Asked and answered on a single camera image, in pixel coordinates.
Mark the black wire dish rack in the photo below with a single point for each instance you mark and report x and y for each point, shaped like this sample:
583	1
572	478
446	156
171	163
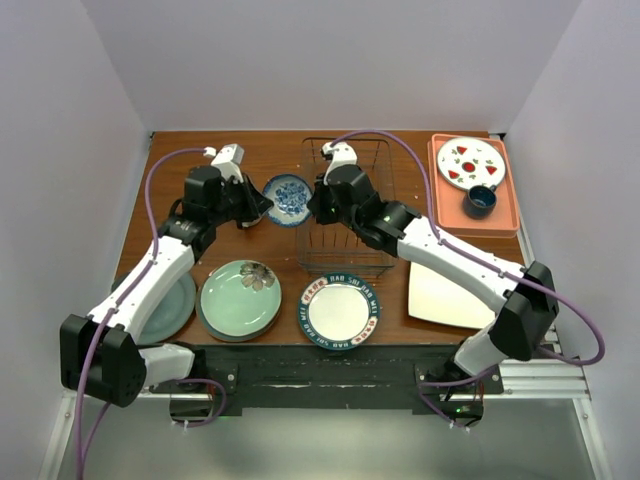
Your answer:
337	248

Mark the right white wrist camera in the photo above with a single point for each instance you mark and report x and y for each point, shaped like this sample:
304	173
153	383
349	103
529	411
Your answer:
338	154

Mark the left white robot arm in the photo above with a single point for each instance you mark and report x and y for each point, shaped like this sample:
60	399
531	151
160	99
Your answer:
101	353

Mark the white plate teal lettered rim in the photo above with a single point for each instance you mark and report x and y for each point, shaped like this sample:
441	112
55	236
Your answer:
338	311

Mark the dark blue cup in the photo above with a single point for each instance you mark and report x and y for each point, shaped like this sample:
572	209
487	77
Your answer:
480	201

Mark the salmon pink tray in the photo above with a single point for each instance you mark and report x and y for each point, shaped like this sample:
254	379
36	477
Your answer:
503	222

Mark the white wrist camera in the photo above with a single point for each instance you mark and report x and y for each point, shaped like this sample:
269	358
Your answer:
227	160
338	154

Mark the dark plate under green plate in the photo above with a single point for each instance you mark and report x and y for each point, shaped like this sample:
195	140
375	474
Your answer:
232	338

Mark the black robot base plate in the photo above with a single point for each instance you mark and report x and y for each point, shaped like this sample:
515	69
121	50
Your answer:
370	377

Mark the grey-green round plate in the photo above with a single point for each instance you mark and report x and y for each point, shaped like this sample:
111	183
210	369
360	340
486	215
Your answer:
172	313

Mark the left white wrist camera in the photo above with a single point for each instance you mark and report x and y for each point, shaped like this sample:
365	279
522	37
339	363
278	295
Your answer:
227	160

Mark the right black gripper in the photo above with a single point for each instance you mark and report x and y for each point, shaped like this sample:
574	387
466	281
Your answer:
316	203

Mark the blue floral white bowl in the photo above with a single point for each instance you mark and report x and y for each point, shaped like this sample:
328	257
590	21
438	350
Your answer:
290	195

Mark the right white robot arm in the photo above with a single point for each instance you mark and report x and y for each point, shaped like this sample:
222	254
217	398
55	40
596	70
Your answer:
522	297

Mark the watermelon pattern white plate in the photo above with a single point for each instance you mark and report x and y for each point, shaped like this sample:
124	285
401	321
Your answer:
465	162

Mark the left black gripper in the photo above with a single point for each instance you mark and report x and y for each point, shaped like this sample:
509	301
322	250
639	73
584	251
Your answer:
256	204

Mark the green plate with flower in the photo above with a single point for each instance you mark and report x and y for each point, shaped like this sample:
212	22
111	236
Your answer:
240	296

